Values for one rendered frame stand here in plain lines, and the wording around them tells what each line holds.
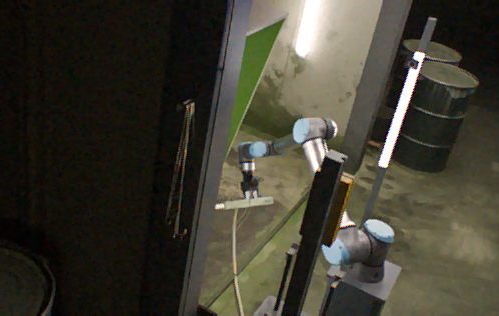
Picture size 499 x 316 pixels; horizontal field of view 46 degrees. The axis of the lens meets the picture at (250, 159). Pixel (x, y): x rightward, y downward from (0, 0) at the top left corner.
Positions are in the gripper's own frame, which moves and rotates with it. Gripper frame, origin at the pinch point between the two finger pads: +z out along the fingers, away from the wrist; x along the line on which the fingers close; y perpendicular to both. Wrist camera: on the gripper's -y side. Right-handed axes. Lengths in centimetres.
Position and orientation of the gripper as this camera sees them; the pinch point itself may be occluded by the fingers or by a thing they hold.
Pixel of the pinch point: (252, 204)
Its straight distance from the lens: 353.0
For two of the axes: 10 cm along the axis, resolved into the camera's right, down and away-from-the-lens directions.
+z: 1.0, 9.9, -0.4
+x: -9.3, 0.8, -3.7
